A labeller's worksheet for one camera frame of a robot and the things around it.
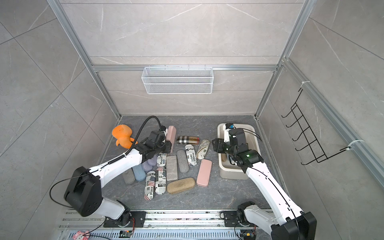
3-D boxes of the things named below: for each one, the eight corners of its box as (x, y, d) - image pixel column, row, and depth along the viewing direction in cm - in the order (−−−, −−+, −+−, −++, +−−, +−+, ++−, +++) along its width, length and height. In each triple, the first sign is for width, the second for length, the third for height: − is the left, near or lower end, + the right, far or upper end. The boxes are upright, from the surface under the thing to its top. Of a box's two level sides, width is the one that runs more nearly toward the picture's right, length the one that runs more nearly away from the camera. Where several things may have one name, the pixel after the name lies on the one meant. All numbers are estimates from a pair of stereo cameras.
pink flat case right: (195, 185, 87) (195, 183, 84) (201, 160, 97) (201, 157, 95) (208, 188, 85) (208, 186, 83) (213, 162, 96) (213, 160, 93)
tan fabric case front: (168, 194, 83) (167, 193, 80) (166, 185, 86) (165, 183, 84) (196, 186, 85) (196, 184, 83) (193, 177, 89) (193, 175, 86)
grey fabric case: (180, 173, 90) (179, 171, 88) (176, 152, 100) (176, 150, 97) (190, 171, 91) (190, 169, 89) (185, 150, 100) (185, 148, 98)
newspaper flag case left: (144, 200, 81) (143, 199, 78) (148, 173, 90) (146, 171, 88) (153, 199, 81) (152, 198, 78) (156, 172, 91) (155, 170, 88)
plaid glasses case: (176, 144, 104) (176, 142, 101) (177, 138, 107) (177, 136, 105) (199, 144, 104) (199, 142, 101) (199, 138, 107) (199, 136, 105)
